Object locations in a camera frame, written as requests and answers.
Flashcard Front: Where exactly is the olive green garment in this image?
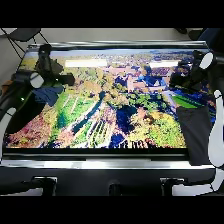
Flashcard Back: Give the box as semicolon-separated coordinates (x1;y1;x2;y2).
34;56;65;80

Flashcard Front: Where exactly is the blue garment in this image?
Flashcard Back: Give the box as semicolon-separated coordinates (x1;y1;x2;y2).
31;84;65;108

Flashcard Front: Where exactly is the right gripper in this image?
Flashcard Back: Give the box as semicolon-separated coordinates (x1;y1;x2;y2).
169;71;192;92

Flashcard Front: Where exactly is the black chair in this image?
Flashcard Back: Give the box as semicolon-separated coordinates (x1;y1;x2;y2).
0;27;50;62

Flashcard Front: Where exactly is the dark grey garment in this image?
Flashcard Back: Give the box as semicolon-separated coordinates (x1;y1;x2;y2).
175;105;215;167

